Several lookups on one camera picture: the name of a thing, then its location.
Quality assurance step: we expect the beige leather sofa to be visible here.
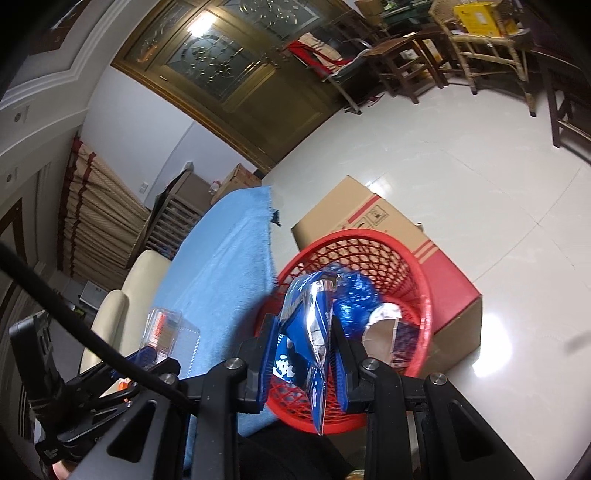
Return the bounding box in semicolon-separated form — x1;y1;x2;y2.
78;249;174;374

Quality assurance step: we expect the dark wooden stool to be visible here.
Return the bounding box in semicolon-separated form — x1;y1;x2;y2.
365;32;448;104

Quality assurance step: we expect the orange white box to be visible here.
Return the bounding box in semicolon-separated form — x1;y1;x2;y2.
145;307;201;365

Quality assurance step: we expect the cardboard box with red stripes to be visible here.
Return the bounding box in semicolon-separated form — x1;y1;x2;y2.
290;174;483;374

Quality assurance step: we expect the wooden crib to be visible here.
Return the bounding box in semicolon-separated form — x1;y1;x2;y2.
148;171;218;259

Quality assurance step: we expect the metal frame chair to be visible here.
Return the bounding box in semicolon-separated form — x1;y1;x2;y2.
284;32;386;114

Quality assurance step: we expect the blue plastic bag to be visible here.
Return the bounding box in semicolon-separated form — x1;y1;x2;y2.
335;272;376;334

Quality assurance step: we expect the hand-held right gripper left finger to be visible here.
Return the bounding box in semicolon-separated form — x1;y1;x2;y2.
78;314;282;480

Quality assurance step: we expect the blue foil snack packet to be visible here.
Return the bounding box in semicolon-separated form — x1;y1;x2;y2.
272;271;342;435

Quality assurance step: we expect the blue towel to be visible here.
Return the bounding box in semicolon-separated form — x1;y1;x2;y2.
152;185;279;472

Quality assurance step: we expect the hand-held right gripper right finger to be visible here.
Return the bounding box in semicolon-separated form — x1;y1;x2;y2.
330;318;536;480

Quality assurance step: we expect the beige striped curtain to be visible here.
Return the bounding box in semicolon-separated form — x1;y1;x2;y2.
55;138;151;278

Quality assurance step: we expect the wicker chair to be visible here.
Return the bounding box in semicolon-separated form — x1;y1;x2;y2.
431;0;539;116

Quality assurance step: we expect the silver blue foil packet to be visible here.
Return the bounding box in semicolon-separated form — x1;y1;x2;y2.
361;316;419;370

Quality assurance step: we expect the golden double door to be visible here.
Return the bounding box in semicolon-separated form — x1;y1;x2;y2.
111;0;365;174

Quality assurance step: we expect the red striped cloth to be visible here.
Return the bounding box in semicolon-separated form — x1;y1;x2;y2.
288;34;352;77

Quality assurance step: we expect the small brown cardboard box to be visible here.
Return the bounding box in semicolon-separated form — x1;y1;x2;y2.
210;164;264;204

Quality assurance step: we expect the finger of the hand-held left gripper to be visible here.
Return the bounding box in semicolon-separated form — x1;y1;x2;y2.
69;385;144;432
65;348;182;403

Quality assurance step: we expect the yellow box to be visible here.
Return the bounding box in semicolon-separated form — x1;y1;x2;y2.
452;2;507;38

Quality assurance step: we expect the red mesh wastebasket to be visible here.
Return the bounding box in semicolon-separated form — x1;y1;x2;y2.
255;229;435;435

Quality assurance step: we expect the dark wooden chair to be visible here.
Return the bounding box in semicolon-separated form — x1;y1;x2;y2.
531;41;591;148

